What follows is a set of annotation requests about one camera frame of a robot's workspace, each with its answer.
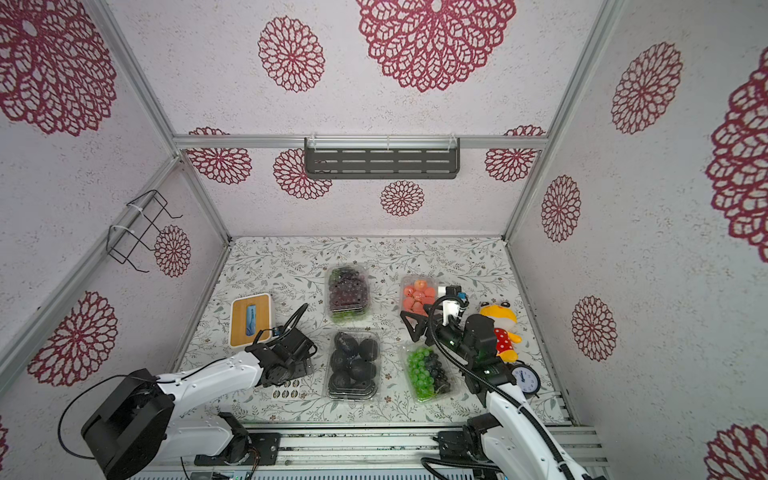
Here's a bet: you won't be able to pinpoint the sticker label sheet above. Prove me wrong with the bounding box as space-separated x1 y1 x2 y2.
272 377 313 400

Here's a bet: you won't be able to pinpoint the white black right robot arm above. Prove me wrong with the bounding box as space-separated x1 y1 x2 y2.
401 305 591 479

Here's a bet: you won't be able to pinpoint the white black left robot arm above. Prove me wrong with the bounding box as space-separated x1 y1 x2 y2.
81 328 318 479

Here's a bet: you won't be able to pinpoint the clear box green grapes blueberries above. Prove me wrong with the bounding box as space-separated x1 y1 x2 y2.
401 344 456 403

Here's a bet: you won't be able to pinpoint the white wooden tissue box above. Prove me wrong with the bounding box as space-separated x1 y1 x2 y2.
229 293 273 349

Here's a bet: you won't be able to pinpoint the yellow red plush toy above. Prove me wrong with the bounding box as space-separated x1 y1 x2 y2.
479 301 522 364

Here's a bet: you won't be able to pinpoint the clear box purple grapes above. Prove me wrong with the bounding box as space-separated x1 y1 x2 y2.
326 264 371 324

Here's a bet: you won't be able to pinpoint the black round alarm clock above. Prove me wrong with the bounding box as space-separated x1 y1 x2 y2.
510 362 542 398

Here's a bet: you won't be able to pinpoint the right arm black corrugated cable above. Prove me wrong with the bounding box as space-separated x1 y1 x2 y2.
427 293 577 480

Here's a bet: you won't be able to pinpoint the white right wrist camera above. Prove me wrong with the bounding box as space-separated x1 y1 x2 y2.
438 285 469 326

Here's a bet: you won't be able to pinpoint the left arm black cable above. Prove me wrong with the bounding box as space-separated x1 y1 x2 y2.
57 302 310 462

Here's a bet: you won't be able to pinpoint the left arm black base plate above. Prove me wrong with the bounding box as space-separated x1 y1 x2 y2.
193 432 282 467

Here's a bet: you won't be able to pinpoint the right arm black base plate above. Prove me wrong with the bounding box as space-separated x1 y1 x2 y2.
436 428 490 463

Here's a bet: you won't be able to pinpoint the aluminium mounting rail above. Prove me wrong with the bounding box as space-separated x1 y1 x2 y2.
137 424 615 478

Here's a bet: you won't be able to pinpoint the grey metal wall shelf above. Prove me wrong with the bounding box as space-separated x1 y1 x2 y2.
304 137 461 180

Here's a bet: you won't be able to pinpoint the black wire wall rack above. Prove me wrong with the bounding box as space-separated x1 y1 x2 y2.
105 189 182 274

